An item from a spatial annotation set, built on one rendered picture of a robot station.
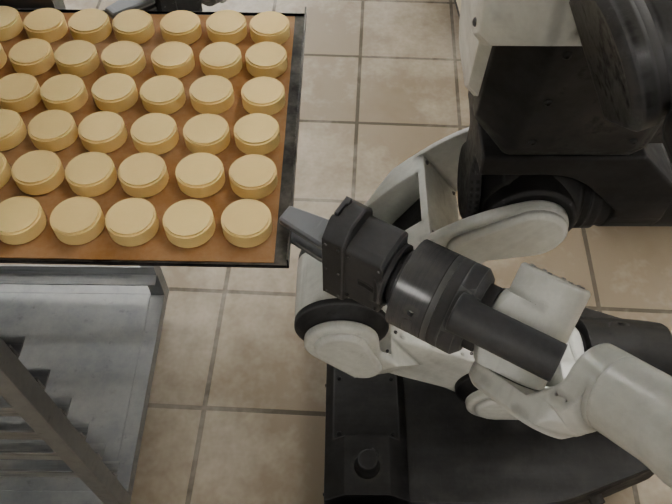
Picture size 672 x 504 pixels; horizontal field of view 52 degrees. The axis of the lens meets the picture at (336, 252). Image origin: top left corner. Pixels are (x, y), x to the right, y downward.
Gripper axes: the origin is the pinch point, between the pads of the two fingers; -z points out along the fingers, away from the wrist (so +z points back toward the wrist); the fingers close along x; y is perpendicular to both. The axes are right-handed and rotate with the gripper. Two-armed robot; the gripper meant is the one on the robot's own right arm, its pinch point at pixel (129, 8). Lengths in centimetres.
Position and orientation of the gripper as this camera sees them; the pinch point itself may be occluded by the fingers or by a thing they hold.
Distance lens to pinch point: 100.0
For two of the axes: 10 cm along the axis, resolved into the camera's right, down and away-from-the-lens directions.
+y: 7.0, 5.9, -4.1
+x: 0.1, -5.8, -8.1
